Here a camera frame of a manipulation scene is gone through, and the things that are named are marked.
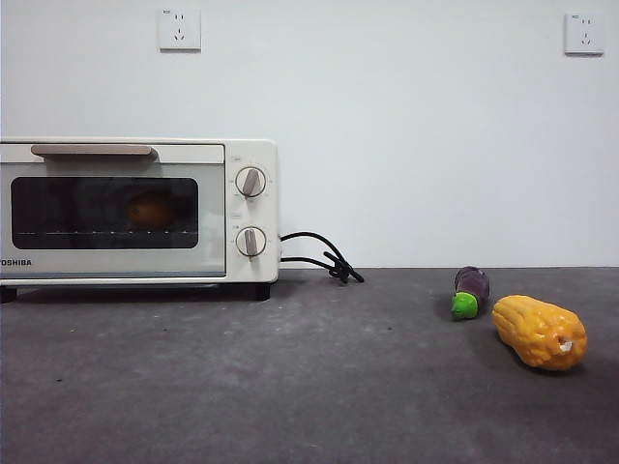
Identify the white toaster oven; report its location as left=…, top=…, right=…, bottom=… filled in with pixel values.
left=0, top=137, right=280, bottom=305

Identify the yellow toy corn cob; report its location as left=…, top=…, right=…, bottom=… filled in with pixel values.
left=491, top=294, right=589, bottom=372

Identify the white wall socket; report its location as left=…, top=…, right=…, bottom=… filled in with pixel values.
left=159, top=6, right=202, bottom=53
left=564, top=13, right=605, bottom=57

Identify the purple toy eggplant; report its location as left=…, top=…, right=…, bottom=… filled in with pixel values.
left=451, top=265, right=490, bottom=321

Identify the brown potato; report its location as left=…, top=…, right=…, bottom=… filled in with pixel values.
left=125, top=190, right=178, bottom=229

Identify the metal wire oven rack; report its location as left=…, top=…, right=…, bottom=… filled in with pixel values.
left=13, top=228, right=199, bottom=238

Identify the black oven power cable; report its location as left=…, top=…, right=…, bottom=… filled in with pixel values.
left=279, top=231, right=365, bottom=284

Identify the white glass oven door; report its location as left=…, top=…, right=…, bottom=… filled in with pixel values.
left=0, top=143, right=227, bottom=279

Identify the beige oven knob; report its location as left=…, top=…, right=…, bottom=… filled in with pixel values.
left=235, top=166, right=270, bottom=200
left=235, top=225, right=269, bottom=263

